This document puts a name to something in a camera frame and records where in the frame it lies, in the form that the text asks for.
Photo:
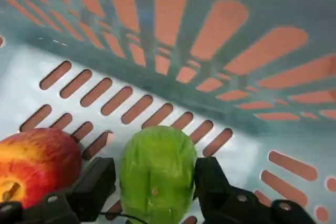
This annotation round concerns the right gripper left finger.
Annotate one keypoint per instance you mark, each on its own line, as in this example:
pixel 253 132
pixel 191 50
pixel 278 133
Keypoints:
pixel 89 190

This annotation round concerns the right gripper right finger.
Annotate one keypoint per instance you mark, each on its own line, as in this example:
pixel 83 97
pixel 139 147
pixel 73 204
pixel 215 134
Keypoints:
pixel 218 200

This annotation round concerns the red apple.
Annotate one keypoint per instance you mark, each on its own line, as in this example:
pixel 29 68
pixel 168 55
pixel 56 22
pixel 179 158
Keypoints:
pixel 39 161

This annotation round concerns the green apple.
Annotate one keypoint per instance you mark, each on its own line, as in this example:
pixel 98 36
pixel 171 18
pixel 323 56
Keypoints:
pixel 157 171

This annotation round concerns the light blue plastic basket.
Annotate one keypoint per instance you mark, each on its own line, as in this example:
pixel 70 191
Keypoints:
pixel 31 58

